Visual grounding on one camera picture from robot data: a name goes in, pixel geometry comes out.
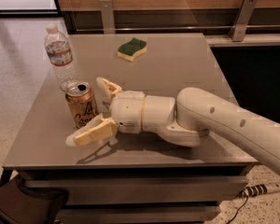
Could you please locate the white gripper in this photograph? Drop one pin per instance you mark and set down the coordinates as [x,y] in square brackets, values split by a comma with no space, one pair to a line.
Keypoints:
[127,111]

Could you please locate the orange LaCroix soda can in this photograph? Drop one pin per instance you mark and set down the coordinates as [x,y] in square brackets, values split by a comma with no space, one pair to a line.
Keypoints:
[81,101]

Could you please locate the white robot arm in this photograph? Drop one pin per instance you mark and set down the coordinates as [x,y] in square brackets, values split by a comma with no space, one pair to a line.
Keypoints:
[185,121]

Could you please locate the green and yellow sponge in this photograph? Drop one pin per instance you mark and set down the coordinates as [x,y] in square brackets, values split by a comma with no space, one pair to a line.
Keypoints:
[132,49]

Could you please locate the clear plastic water bottle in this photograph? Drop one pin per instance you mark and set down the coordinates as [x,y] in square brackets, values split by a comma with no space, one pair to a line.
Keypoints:
[60,56]

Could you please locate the lower grey drawer front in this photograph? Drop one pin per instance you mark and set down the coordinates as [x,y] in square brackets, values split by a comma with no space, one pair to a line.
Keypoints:
[142,215]

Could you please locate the grey drawer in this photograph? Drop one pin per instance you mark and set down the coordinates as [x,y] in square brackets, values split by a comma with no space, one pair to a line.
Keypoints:
[142,215]
[146,190]

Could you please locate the upper grey drawer front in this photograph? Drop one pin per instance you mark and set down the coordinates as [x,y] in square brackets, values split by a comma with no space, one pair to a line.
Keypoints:
[146,190]

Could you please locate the dark brown chair seat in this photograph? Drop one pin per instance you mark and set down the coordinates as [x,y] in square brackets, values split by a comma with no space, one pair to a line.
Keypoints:
[20,205]

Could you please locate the white power strip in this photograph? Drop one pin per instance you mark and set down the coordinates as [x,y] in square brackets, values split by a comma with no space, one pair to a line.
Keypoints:
[260,189]

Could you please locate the horizontal metal rail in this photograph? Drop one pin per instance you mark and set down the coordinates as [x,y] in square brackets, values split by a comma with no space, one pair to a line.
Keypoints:
[184,28]

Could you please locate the left metal wall bracket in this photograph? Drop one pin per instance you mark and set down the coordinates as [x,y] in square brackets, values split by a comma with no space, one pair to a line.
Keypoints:
[107,15]

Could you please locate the metal wall bracket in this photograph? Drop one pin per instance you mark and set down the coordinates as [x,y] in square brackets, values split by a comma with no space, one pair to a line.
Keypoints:
[107,15]
[237,32]

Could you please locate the right metal wall bracket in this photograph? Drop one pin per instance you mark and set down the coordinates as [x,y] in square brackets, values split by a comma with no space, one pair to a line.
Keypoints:
[237,32]

